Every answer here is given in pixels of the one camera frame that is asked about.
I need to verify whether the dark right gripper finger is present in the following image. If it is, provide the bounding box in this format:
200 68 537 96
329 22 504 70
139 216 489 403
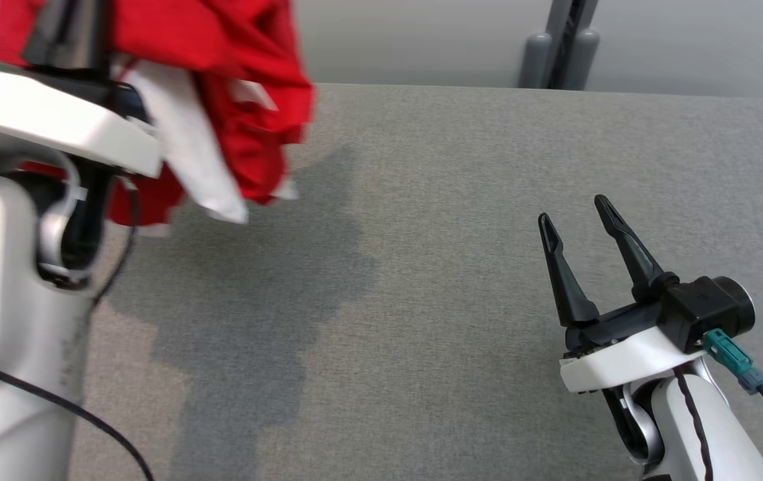
539 213 600 327
595 194 680 302

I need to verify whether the red shorts white side stripe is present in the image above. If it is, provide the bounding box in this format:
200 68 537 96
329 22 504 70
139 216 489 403
0 0 315 238

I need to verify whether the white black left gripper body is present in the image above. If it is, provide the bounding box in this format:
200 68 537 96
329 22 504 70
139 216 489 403
0 63 163 178

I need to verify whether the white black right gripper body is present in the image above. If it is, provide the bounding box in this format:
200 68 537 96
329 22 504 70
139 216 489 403
560 304 703 393

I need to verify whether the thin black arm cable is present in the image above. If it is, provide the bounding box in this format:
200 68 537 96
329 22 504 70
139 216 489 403
672 374 716 481
91 177 142 308

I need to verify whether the grey metal partition frame post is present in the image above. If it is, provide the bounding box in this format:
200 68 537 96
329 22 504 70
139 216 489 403
518 0 601 91

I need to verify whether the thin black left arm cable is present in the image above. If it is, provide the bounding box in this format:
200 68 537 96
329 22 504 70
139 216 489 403
91 177 142 308

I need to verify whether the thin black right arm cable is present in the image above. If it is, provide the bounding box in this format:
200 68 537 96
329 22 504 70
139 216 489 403
672 374 716 481

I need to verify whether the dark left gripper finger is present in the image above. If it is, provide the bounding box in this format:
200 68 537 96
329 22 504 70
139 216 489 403
24 0 82 67
81 0 115 74

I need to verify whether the right camera cable teal connector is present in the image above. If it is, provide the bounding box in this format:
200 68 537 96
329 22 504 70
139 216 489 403
702 329 763 455

